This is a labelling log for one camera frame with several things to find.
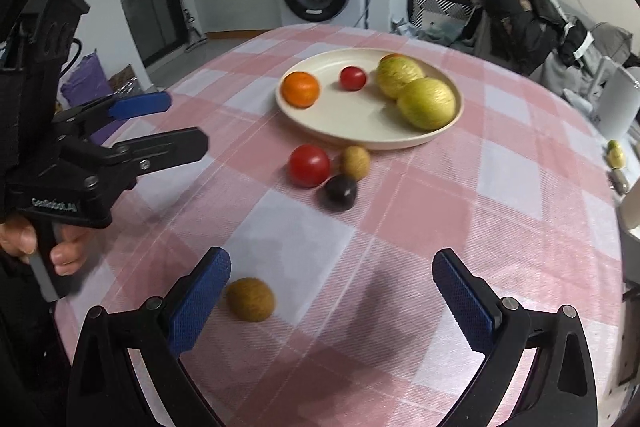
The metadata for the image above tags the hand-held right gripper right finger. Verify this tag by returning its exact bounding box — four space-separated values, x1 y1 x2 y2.
432 248 598 427

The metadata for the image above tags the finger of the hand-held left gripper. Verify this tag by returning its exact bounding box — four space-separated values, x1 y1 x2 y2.
60 127 210 180
52 90 172 138

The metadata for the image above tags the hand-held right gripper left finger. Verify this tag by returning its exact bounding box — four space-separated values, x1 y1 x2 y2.
67 247 232 427

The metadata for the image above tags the small brown fruit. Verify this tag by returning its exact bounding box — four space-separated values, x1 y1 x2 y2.
226 277 276 323
340 145 371 182

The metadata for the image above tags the red tomato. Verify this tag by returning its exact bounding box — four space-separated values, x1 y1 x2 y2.
288 144 331 188
339 66 368 92

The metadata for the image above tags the large orange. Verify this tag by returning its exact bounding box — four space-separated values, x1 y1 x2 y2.
280 72 321 109

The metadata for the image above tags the dark purple plum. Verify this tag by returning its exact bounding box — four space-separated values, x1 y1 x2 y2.
324 174 358 211

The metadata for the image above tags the cream round plate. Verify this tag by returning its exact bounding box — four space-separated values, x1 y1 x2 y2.
275 48 465 151

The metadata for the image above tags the yellow wrinkled fruit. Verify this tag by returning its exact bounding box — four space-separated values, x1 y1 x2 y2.
396 77 457 131

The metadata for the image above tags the yellow-green round fruit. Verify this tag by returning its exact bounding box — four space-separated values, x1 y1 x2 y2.
376 56 425 100

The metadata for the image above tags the person's left forearm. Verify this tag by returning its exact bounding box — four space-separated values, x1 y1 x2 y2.
0 247 76 427

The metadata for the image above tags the person's left hand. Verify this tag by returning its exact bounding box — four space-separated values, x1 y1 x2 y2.
0 212 91 278

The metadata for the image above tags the brown patterned bag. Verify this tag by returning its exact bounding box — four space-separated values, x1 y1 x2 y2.
107 64 146 98

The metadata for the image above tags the purple bag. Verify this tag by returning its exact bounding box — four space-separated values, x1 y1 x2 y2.
61 51 115 146

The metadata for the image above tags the pink checked tablecloth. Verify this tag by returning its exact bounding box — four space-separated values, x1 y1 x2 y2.
52 24 626 427

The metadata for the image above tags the small metal object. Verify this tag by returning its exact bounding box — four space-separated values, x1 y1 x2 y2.
607 169 631 195

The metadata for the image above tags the grey garment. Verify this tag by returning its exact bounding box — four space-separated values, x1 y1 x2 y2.
542 27 616 108

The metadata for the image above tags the white electric kettle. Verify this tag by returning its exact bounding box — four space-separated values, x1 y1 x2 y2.
592 54 640 138

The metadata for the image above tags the pale plastic bag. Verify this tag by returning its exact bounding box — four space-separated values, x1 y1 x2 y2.
392 14 476 50

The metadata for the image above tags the black jacket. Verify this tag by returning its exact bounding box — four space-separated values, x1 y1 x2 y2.
467 0 596 75

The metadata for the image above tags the black white patterned chair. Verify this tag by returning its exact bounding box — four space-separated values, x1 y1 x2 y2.
406 0 476 40

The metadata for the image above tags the grey pillow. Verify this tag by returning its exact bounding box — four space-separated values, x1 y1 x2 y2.
590 23 633 58

